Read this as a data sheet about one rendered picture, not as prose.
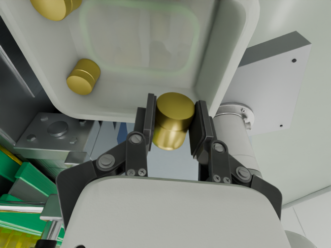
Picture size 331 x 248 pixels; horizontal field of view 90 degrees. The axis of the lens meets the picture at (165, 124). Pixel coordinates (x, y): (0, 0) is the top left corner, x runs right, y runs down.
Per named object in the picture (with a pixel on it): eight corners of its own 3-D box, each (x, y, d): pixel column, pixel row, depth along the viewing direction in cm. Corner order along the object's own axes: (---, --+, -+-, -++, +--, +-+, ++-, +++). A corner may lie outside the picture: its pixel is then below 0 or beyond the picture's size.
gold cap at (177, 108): (150, 120, 18) (155, 88, 15) (182, 124, 18) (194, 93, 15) (148, 148, 16) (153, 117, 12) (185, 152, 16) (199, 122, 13)
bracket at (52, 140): (36, 108, 27) (9, 145, 22) (96, 113, 27) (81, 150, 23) (46, 123, 29) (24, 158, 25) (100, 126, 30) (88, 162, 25)
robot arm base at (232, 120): (255, 95, 46) (284, 157, 34) (251, 133, 60) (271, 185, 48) (188, 110, 51) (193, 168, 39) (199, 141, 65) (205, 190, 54)
